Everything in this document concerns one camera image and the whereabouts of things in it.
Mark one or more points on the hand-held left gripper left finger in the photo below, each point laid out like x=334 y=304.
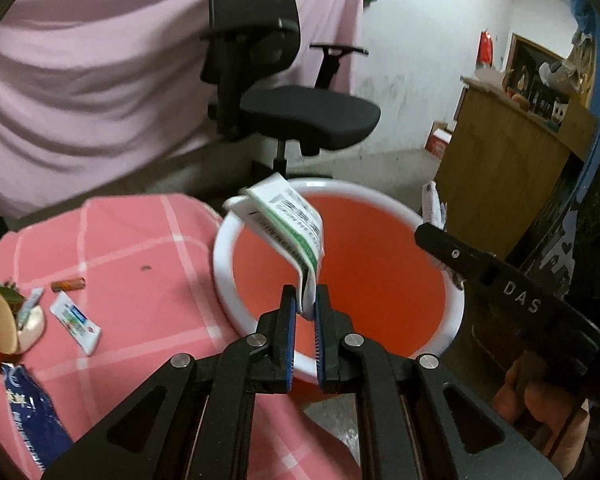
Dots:
x=289 y=332

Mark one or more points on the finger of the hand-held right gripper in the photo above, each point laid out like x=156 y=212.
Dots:
x=450 y=250

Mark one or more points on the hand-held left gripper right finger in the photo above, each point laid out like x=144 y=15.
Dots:
x=321 y=342

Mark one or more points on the white packet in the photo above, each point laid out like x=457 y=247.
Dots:
x=431 y=202

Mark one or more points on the orange bin with white rim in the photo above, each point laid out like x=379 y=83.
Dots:
x=380 y=270

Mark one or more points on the white green paper carton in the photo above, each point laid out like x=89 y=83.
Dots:
x=290 y=215

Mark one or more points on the person's right hand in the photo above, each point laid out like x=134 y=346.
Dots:
x=535 y=402

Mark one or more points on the wooden cabinet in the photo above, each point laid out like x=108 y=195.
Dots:
x=505 y=170

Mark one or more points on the red cardboard box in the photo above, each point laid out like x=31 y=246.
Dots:
x=437 y=142

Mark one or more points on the pink checked tablecloth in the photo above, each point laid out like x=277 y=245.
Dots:
x=145 y=320

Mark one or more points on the framed dark picture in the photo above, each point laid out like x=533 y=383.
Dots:
x=530 y=70

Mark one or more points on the black office chair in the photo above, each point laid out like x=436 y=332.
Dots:
x=305 y=115

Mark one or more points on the red hanging bag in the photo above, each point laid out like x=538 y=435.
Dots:
x=486 y=47

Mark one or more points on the white green tube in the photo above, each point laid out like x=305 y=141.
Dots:
x=75 y=322

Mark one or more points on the small white tube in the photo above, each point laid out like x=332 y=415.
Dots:
x=30 y=307

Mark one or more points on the dark blue packet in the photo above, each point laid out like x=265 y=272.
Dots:
x=27 y=410

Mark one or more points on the pink cloth backdrop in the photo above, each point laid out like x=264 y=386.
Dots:
x=105 y=60

